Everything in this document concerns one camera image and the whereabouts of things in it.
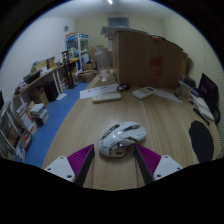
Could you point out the clear plastic jar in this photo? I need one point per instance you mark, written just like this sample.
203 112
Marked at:
103 65

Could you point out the black computer monitor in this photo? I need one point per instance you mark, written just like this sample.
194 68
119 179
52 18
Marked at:
208 90

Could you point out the small cardboard box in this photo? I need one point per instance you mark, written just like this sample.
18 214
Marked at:
86 76

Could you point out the round wall clock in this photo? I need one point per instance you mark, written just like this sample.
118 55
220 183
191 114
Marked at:
66 28

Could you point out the black mouse pad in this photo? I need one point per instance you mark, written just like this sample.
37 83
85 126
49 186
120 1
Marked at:
201 141

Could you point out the blue book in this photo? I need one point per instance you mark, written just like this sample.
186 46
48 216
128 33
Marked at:
188 88

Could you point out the white remote with display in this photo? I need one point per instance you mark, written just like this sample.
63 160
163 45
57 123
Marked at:
143 92

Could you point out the low rack with books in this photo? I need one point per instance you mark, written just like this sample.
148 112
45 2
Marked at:
20 130

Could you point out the white paper sheet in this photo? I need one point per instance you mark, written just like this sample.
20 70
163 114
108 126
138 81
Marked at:
168 96
98 90

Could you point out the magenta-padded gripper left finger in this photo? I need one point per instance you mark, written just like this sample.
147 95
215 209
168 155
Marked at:
63 166

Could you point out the white gaming computer mouse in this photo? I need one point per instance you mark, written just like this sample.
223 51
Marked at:
121 138

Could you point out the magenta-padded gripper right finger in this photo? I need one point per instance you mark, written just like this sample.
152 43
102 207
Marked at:
164 166

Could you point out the large brown cardboard box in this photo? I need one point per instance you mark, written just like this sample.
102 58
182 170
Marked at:
146 60

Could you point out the black pen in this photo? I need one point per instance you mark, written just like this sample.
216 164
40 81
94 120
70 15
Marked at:
201 116

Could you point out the blue and white display cabinet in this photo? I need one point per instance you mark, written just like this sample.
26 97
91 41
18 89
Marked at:
77 50

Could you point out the ceiling tube light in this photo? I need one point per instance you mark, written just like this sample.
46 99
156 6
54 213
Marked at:
109 1

